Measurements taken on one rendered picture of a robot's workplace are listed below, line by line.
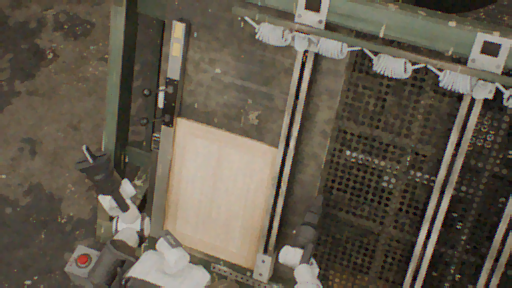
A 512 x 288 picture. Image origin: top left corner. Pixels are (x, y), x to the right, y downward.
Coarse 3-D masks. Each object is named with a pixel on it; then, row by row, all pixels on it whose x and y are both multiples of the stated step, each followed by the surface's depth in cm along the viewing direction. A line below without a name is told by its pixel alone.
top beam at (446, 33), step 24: (240, 0) 229; (264, 0) 226; (288, 0) 224; (336, 0) 218; (360, 0) 216; (384, 0) 220; (336, 24) 221; (360, 24) 218; (384, 24) 215; (408, 24) 213; (432, 24) 210; (456, 24) 208; (480, 24) 211; (432, 48) 213; (456, 48) 211
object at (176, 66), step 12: (180, 24) 247; (180, 48) 251; (180, 60) 253; (168, 72) 257; (180, 72) 256; (180, 84) 259; (180, 96) 263; (168, 132) 267; (168, 144) 269; (168, 156) 271; (168, 168) 273; (156, 180) 277; (168, 180) 277; (156, 192) 280; (156, 204) 282; (156, 216) 284; (156, 228) 287
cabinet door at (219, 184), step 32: (192, 128) 265; (192, 160) 271; (224, 160) 265; (256, 160) 260; (192, 192) 276; (224, 192) 271; (256, 192) 266; (192, 224) 282; (224, 224) 277; (256, 224) 271; (224, 256) 282; (256, 256) 277
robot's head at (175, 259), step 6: (162, 240) 229; (162, 246) 229; (168, 246) 227; (162, 252) 229; (168, 252) 226; (174, 252) 225; (180, 252) 225; (168, 258) 225; (174, 258) 223; (180, 258) 224; (186, 258) 226; (162, 264) 231; (168, 264) 230; (174, 264) 224; (180, 264) 226; (186, 264) 228
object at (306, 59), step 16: (304, 0) 221; (304, 16) 223; (320, 16) 221; (304, 48) 217; (304, 64) 237; (304, 80) 235; (304, 96) 237; (288, 112) 242; (304, 112) 244; (288, 128) 245; (288, 144) 249; (288, 160) 249; (288, 176) 252; (272, 192) 256; (288, 192) 260; (272, 208) 260; (272, 224) 266; (272, 240) 264; (272, 256) 268; (256, 272) 273; (272, 272) 278
